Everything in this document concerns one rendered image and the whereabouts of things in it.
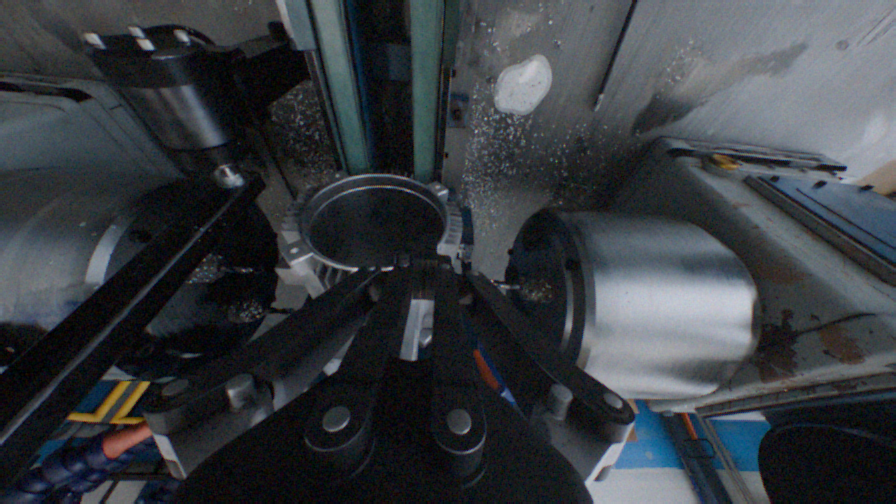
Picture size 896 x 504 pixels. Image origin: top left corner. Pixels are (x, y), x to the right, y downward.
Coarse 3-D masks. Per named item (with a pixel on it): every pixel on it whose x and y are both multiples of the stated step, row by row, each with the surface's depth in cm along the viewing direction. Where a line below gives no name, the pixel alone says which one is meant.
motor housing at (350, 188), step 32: (320, 192) 28; (352, 192) 31; (384, 192) 33; (416, 192) 32; (288, 224) 24; (320, 224) 29; (352, 224) 34; (384, 224) 37; (416, 224) 36; (448, 224) 26; (320, 256) 22; (352, 256) 38; (384, 256) 43; (320, 288) 29
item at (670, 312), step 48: (528, 240) 34; (576, 240) 25; (624, 240) 25; (672, 240) 26; (528, 288) 28; (576, 288) 24; (624, 288) 22; (672, 288) 23; (720, 288) 23; (576, 336) 24; (624, 336) 22; (672, 336) 22; (720, 336) 23; (624, 384) 24; (672, 384) 25; (720, 384) 25
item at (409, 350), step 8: (416, 304) 28; (416, 312) 28; (408, 320) 27; (416, 320) 28; (408, 328) 26; (416, 328) 27; (352, 336) 25; (408, 336) 26; (416, 336) 28; (408, 344) 25; (416, 344) 30; (344, 352) 24; (408, 352) 25; (416, 352) 33; (336, 360) 30; (328, 368) 28; (336, 368) 30
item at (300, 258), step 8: (328, 176) 30; (336, 176) 30; (344, 176) 30; (328, 184) 30; (432, 184) 31; (440, 184) 31; (440, 192) 30; (280, 248) 22; (288, 248) 22; (296, 248) 22; (304, 248) 22; (288, 256) 21; (296, 256) 21; (304, 256) 22; (312, 256) 22; (296, 264) 21; (304, 264) 22; (312, 264) 23; (296, 272) 22; (304, 272) 22; (424, 328) 37; (424, 336) 36; (424, 344) 36
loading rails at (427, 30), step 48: (288, 0) 20; (336, 0) 21; (432, 0) 21; (336, 48) 23; (384, 48) 29; (432, 48) 23; (336, 96) 26; (432, 96) 26; (336, 144) 30; (384, 144) 41; (432, 144) 30
